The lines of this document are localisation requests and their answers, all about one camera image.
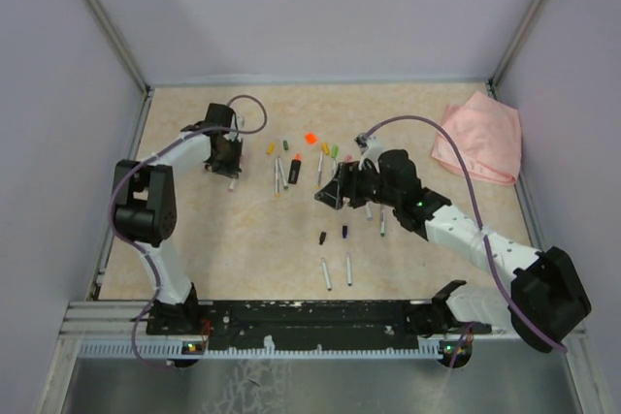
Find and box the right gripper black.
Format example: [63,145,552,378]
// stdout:
[316,157,401,209]

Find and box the yellow marker pen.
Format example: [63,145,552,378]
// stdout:
[315,150,324,189]

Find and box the dark green cap marker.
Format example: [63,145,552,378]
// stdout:
[379,206,386,238]

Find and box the black orange highlighter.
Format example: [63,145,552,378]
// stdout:
[287,153,302,185]

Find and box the green cap white marker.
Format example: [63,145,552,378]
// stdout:
[277,156,288,190]

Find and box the orange highlighter cap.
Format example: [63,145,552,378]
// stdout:
[305,133,317,144]

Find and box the small blue cap marker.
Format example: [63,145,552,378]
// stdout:
[345,252,353,287]

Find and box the black cap white marker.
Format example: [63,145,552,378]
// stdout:
[321,257,333,291]

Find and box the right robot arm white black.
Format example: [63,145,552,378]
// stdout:
[314,149,592,353]

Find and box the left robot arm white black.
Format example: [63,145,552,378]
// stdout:
[112,103,245,334]

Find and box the pink cloth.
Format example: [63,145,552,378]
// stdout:
[431,91,522,186]

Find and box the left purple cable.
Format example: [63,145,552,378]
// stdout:
[110,94,269,369]

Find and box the purple cable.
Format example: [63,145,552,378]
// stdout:
[110,94,269,369]
[356,115,569,369]

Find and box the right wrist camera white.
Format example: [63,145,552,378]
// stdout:
[355,133,384,169]

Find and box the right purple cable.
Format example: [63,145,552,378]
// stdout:
[356,115,569,369]

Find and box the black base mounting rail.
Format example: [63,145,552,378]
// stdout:
[147,300,465,351]

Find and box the grey slotted cable duct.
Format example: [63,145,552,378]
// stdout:
[78,338,444,361]

